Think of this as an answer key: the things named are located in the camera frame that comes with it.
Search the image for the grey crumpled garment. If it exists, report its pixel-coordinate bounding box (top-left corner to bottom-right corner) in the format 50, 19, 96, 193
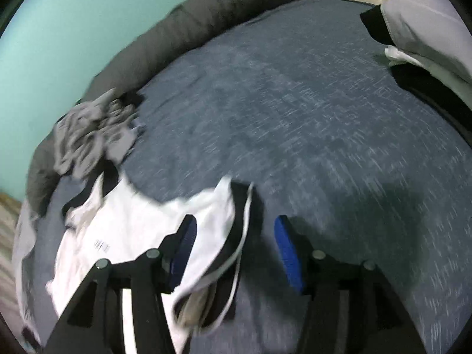
53, 88, 145, 180

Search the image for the striped beige curtain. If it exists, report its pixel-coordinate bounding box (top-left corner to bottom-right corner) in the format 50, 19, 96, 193
0, 193, 21, 322

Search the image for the stack of folded clothes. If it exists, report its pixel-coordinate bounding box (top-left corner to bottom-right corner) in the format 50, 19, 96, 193
360, 0, 471, 137

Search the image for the blue patterned bed sheet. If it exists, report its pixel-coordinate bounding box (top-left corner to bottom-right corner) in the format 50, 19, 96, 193
123, 0, 471, 353

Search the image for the dark grey rolled duvet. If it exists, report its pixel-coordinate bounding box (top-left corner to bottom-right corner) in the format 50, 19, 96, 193
26, 0, 296, 216

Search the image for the light grey blanket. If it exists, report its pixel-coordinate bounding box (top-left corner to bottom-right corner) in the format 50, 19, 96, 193
12, 199, 41, 344

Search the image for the white polo shirt black trim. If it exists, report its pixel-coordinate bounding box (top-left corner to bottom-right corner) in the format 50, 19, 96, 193
46, 173, 253, 353

